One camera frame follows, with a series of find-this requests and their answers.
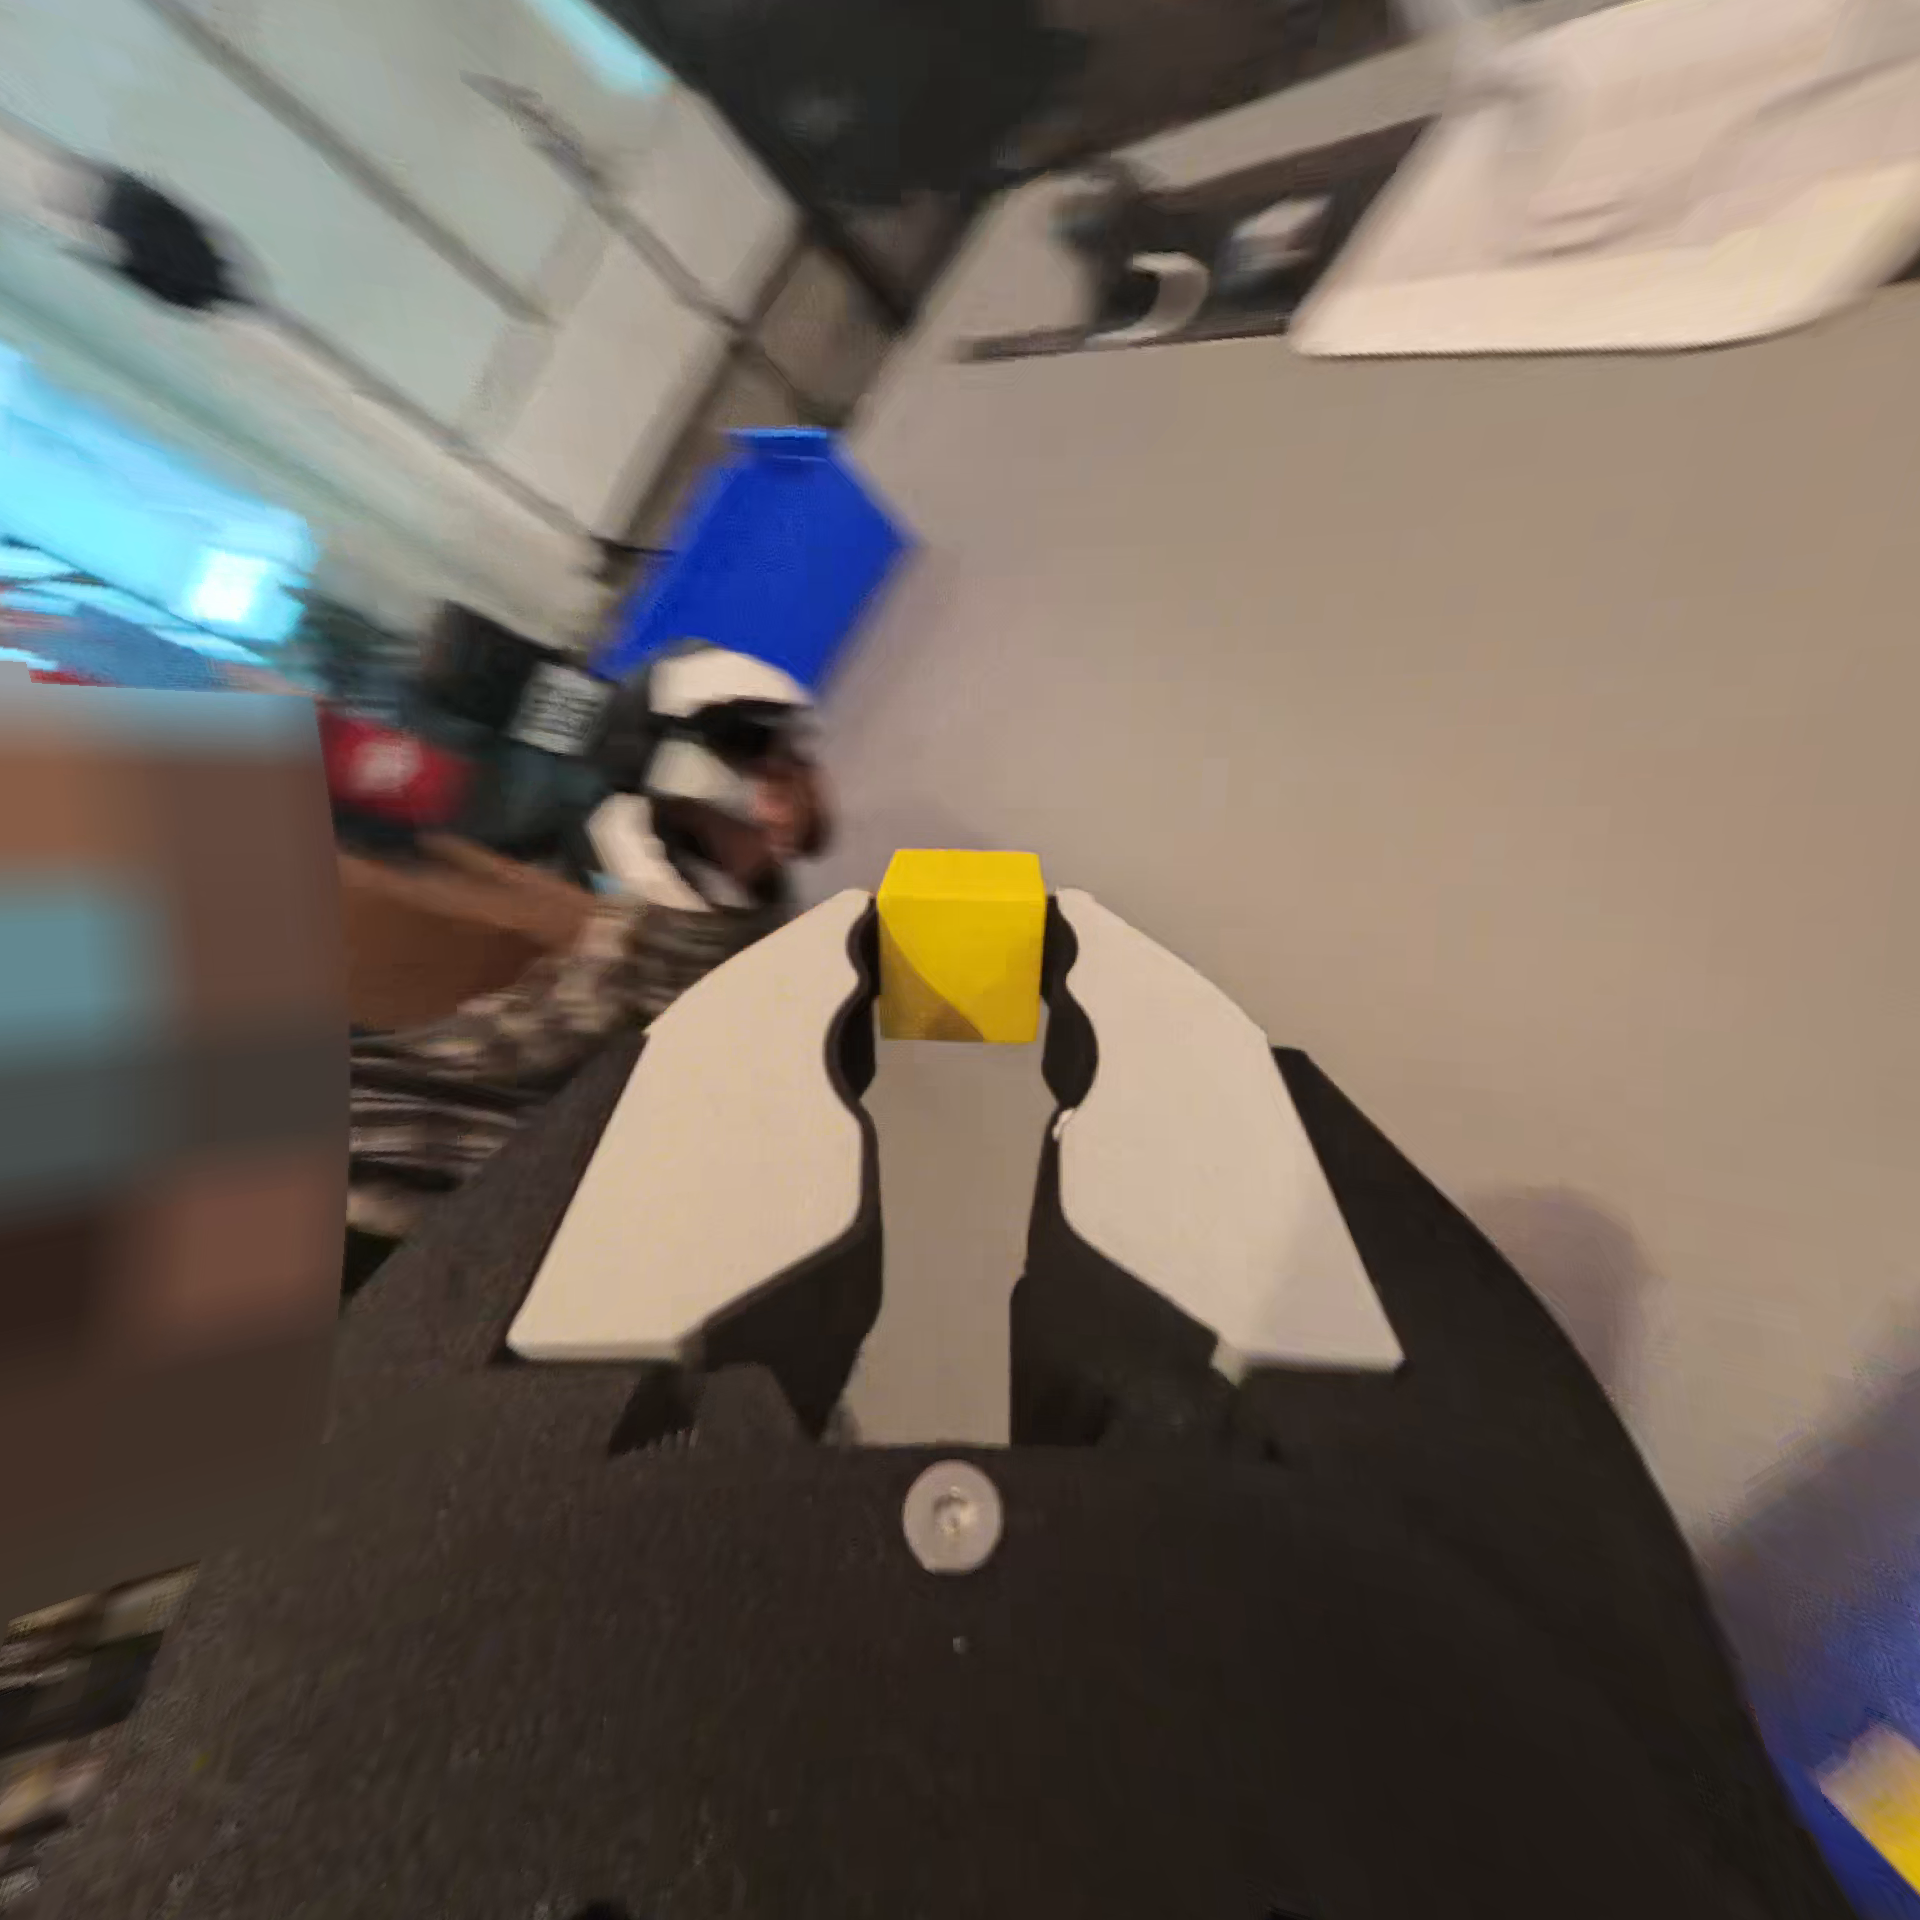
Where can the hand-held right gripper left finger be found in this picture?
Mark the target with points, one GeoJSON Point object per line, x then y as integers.
{"type": "Point", "coordinates": [705, 1172]}

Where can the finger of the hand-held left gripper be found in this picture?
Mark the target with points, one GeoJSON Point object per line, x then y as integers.
{"type": "Point", "coordinates": [727, 676]}
{"type": "Point", "coordinates": [694, 774]}

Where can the red canister with labels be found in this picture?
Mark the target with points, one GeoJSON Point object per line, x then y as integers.
{"type": "Point", "coordinates": [398, 765]}

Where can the yellow wooden cube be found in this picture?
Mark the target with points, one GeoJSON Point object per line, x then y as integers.
{"type": "Point", "coordinates": [1881, 1808]}
{"type": "Point", "coordinates": [960, 931]}

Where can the white monitor base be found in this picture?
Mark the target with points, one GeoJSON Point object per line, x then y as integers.
{"type": "Point", "coordinates": [1651, 271]}

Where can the wooden top desk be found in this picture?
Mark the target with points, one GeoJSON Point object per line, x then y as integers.
{"type": "Point", "coordinates": [450, 931]}

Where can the black power box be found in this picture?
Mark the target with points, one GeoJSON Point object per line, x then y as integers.
{"type": "Point", "coordinates": [1103, 224]}

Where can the person's left forearm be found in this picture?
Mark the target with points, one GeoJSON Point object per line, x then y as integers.
{"type": "Point", "coordinates": [524, 1020]}

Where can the blue plastic bin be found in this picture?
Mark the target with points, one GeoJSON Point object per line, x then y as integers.
{"type": "Point", "coordinates": [764, 570]}

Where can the black studio light on stand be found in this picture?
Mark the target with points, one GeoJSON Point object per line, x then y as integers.
{"type": "Point", "coordinates": [164, 240]}

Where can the person's left hand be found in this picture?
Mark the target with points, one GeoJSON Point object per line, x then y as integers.
{"type": "Point", "coordinates": [791, 811]}

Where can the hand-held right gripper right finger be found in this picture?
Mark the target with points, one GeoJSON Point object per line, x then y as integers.
{"type": "Point", "coordinates": [1215, 1184]}

